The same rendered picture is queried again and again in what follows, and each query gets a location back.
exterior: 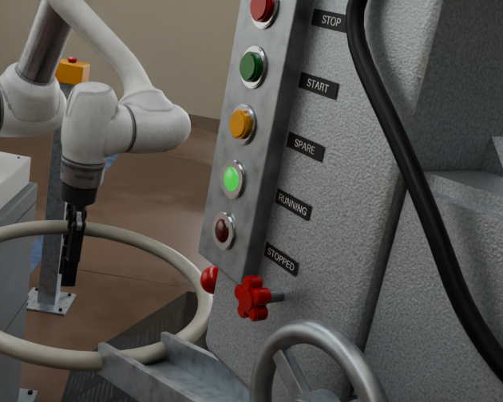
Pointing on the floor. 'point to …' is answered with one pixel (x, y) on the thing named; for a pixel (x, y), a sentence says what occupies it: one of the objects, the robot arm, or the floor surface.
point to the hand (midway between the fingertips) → (68, 266)
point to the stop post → (56, 210)
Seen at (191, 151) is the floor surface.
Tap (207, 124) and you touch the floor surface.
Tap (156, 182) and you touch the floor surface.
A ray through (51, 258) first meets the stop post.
